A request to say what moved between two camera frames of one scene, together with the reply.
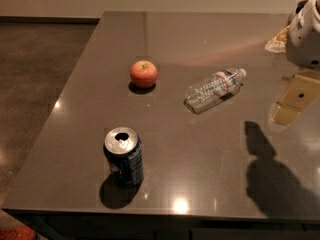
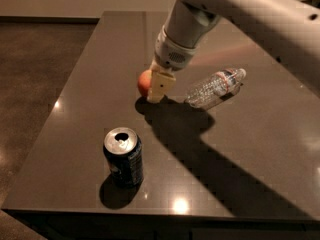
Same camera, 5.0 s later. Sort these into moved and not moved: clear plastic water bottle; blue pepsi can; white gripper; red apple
Moved: red apple; white gripper
Not moved: blue pepsi can; clear plastic water bottle
